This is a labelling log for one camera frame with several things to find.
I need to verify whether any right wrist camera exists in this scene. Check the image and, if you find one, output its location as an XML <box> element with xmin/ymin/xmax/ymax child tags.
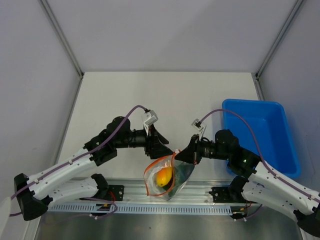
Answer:
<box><xmin>191</xmin><ymin>118</ymin><xmax>207</xmax><ymax>139</ymax></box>

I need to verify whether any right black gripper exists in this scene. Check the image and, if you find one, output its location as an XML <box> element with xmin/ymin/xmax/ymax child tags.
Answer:
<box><xmin>174</xmin><ymin>134</ymin><xmax>230</xmax><ymax>166</ymax></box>

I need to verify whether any blue plastic bin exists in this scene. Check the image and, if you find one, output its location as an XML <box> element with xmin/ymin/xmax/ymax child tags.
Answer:
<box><xmin>222</xmin><ymin>99</ymin><xmax>301</xmax><ymax>178</ymax></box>

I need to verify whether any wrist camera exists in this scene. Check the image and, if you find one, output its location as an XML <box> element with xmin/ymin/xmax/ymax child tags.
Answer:
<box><xmin>191</xmin><ymin>118</ymin><xmax>207</xmax><ymax>139</ymax></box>
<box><xmin>141</xmin><ymin>109</ymin><xmax>159</xmax><ymax>135</ymax></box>

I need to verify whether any purple cable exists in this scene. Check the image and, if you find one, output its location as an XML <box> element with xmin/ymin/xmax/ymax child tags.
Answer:
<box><xmin>9</xmin><ymin>104</ymin><xmax>118</xmax><ymax>222</ymax></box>
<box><xmin>198</xmin><ymin>108</ymin><xmax>320</xmax><ymax>222</ymax></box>

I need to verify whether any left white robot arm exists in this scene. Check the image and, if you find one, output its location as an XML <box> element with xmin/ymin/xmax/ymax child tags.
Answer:
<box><xmin>14</xmin><ymin>116</ymin><xmax>173</xmax><ymax>221</ymax></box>

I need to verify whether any right aluminium frame post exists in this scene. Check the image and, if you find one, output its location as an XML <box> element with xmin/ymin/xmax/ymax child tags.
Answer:
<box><xmin>255</xmin><ymin>0</ymin><xmax>307</xmax><ymax>81</ymax></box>

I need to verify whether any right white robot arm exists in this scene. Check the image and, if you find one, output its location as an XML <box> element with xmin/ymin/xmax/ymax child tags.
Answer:
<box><xmin>175</xmin><ymin>129</ymin><xmax>320</xmax><ymax>237</ymax></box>

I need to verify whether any white slotted cable duct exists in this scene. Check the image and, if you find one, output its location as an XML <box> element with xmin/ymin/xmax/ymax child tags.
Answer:
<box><xmin>48</xmin><ymin>201</ymin><xmax>232</xmax><ymax>216</ymax></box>

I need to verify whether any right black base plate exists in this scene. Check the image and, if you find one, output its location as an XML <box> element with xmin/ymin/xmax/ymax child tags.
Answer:
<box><xmin>208</xmin><ymin>186</ymin><xmax>250</xmax><ymax>204</ymax></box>

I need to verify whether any aluminium frame post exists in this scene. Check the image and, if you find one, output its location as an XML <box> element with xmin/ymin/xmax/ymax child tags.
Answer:
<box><xmin>38</xmin><ymin>0</ymin><xmax>84</xmax><ymax>78</ymax></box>
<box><xmin>255</xmin><ymin>0</ymin><xmax>307</xmax><ymax>81</ymax></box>

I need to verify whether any green chili pepper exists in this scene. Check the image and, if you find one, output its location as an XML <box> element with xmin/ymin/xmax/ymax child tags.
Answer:
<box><xmin>163</xmin><ymin>164</ymin><xmax>195</xmax><ymax>200</ymax></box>

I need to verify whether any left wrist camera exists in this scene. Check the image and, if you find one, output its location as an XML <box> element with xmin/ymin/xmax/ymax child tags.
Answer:
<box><xmin>141</xmin><ymin>109</ymin><xmax>159</xmax><ymax>135</ymax></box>

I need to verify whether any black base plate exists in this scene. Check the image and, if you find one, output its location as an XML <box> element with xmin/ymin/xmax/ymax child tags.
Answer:
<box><xmin>92</xmin><ymin>185</ymin><xmax>125</xmax><ymax>202</ymax></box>
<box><xmin>208</xmin><ymin>186</ymin><xmax>250</xmax><ymax>204</ymax></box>

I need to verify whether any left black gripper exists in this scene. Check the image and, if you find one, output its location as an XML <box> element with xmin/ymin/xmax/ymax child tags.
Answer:
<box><xmin>115</xmin><ymin>123</ymin><xmax>173</xmax><ymax>159</ymax></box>

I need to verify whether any yellow bell pepper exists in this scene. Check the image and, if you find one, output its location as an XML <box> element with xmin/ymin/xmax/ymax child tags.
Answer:
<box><xmin>155</xmin><ymin>166</ymin><xmax>173</xmax><ymax>187</ymax></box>

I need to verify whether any clear orange zip top bag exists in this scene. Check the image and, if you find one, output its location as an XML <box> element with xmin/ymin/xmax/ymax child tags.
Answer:
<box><xmin>143</xmin><ymin>150</ymin><xmax>195</xmax><ymax>201</ymax></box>

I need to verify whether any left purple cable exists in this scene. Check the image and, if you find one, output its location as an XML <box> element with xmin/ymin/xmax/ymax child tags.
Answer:
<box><xmin>9</xmin><ymin>104</ymin><xmax>118</xmax><ymax>222</ymax></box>

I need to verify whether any aluminium mounting rail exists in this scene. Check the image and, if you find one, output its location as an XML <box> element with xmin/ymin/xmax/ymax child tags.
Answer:
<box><xmin>72</xmin><ymin>177</ymin><xmax>263</xmax><ymax>206</ymax></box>

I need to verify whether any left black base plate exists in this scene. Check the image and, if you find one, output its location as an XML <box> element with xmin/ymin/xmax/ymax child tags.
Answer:
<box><xmin>92</xmin><ymin>185</ymin><xmax>125</xmax><ymax>202</ymax></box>

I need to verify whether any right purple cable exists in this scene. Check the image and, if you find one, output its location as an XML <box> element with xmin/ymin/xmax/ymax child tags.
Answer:
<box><xmin>198</xmin><ymin>108</ymin><xmax>320</xmax><ymax>222</ymax></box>

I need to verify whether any left aluminium frame post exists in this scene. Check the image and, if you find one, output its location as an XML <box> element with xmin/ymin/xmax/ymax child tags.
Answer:
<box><xmin>38</xmin><ymin>0</ymin><xmax>84</xmax><ymax>78</ymax></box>

